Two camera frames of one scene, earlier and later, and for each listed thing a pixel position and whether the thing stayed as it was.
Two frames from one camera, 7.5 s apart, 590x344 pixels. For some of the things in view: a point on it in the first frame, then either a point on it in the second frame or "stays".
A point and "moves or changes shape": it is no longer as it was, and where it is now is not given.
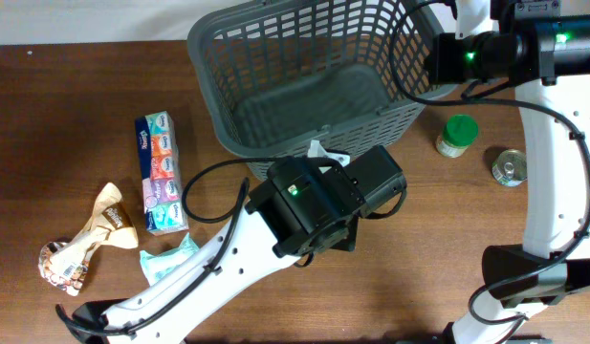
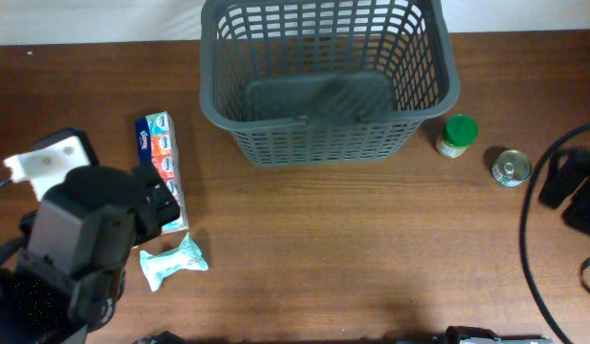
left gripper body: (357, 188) -> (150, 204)
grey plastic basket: (284, 75) moves or changes shape
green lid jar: (460, 131) stays
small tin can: (510, 167) stays
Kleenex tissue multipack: (162, 173) stays
